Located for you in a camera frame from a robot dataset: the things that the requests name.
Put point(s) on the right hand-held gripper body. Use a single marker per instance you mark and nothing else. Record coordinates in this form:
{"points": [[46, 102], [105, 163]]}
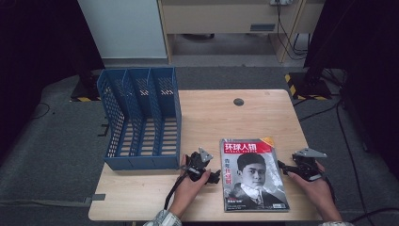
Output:
{"points": [[307, 168]]}

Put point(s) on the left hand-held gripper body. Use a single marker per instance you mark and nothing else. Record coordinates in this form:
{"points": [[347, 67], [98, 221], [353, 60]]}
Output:
{"points": [[197, 163]]}

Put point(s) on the magazine with portrait cover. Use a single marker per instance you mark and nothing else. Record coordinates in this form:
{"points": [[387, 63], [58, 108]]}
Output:
{"points": [[254, 175]]}

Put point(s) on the blue plastic file rack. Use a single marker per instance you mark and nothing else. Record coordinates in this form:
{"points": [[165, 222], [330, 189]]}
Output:
{"points": [[169, 94]]}

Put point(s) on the person's left hand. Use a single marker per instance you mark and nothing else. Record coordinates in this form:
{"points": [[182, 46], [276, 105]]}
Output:
{"points": [[186, 193]]}

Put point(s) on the person's right hand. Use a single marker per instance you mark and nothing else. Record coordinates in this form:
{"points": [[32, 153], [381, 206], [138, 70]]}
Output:
{"points": [[320, 194]]}

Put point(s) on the round dark table grommet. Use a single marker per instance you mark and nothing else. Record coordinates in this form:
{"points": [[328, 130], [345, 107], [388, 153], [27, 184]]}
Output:
{"points": [[238, 102]]}

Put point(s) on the black stand base striped edge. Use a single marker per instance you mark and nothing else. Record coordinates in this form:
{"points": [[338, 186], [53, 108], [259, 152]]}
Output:
{"points": [[309, 86], [86, 91]]}

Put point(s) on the grey tape strip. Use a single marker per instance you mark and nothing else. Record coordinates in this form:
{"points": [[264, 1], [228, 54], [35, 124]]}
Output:
{"points": [[98, 197]]}

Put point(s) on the dark curtain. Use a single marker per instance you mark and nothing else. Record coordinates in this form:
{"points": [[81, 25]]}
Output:
{"points": [[370, 62], [37, 47]]}

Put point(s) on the light wooden desk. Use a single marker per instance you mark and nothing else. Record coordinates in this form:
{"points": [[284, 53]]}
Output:
{"points": [[219, 19]]}

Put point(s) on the white cabinet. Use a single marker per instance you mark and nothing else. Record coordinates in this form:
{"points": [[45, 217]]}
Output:
{"points": [[125, 28]]}

